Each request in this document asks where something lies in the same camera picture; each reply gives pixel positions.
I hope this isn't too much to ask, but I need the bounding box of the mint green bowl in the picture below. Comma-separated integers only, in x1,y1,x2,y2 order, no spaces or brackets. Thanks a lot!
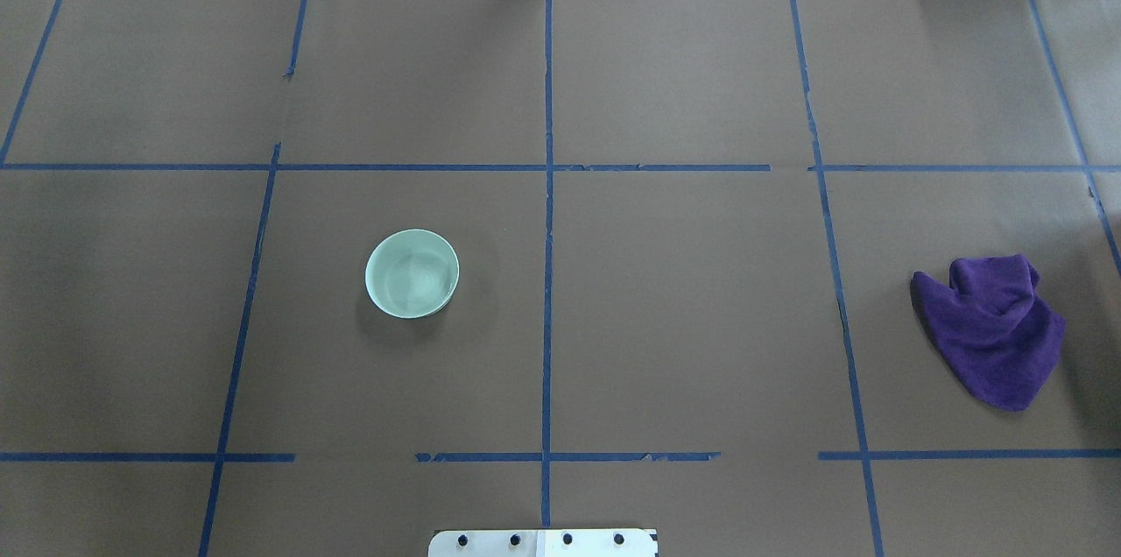
364,229,461,319

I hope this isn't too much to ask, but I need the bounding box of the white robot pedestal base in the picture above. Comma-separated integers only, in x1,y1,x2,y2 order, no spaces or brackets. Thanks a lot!
427,528,659,556

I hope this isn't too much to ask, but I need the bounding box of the purple microfiber cloth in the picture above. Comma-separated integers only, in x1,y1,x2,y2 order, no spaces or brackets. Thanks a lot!
909,254,1068,412

